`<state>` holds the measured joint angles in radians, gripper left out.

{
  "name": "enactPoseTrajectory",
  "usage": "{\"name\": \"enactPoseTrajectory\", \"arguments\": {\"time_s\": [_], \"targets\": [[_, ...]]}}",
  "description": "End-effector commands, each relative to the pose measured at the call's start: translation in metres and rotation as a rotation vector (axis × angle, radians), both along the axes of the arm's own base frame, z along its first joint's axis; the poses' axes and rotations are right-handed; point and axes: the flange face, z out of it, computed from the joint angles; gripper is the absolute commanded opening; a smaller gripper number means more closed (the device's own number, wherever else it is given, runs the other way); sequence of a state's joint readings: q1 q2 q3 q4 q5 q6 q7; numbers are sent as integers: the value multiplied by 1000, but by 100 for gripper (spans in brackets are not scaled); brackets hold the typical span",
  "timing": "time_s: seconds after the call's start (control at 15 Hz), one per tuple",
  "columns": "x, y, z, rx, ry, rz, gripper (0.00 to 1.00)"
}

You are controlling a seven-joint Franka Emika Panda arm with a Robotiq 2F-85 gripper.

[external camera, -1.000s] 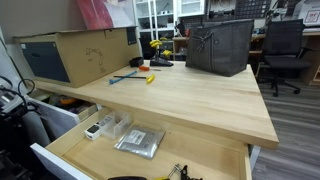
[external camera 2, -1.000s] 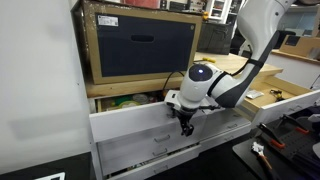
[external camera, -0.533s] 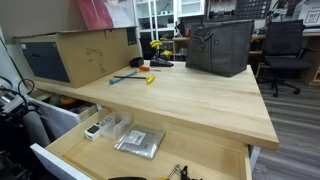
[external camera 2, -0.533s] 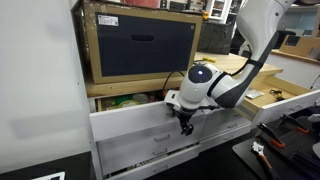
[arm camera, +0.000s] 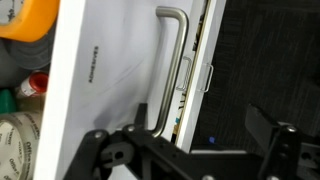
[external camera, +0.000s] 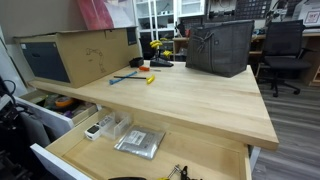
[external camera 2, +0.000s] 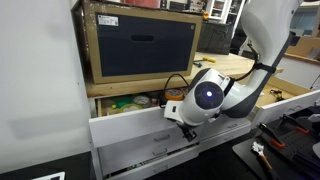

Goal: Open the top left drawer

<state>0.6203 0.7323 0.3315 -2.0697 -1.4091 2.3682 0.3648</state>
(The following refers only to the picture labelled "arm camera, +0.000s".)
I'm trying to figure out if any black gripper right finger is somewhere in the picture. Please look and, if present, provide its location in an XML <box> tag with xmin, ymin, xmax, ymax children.
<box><xmin>245</xmin><ymin>103</ymin><xmax>303</xmax><ymax>180</ymax></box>

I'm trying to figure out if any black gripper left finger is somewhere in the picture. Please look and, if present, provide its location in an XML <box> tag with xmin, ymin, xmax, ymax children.
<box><xmin>63</xmin><ymin>103</ymin><xmax>158</xmax><ymax>180</ymax></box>

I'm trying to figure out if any white cabinet drawer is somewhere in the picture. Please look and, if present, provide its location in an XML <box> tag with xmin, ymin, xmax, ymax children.
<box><xmin>174</xmin><ymin>0</ymin><xmax>228</xmax><ymax>154</ymax></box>

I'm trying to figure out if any clear printed tape roll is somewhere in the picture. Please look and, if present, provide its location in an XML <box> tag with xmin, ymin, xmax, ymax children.
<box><xmin>0</xmin><ymin>110</ymin><xmax>44</xmax><ymax>180</ymax></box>

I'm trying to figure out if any red capped bottle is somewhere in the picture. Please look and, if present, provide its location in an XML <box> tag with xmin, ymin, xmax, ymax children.
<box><xmin>14</xmin><ymin>70</ymin><xmax>50</xmax><ymax>99</ymax></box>

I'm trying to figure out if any green glue bottle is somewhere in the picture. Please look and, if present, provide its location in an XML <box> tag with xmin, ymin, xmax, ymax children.
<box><xmin>0</xmin><ymin>88</ymin><xmax>18</xmax><ymax>115</ymax></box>

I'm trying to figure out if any black tape roll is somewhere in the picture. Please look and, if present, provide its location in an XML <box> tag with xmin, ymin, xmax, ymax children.
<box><xmin>1</xmin><ymin>19</ymin><xmax>57</xmax><ymax>72</ymax></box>

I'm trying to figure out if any orange tape roll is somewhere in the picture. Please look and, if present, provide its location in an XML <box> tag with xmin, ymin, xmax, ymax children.
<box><xmin>0</xmin><ymin>0</ymin><xmax>61</xmax><ymax>43</ymax></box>

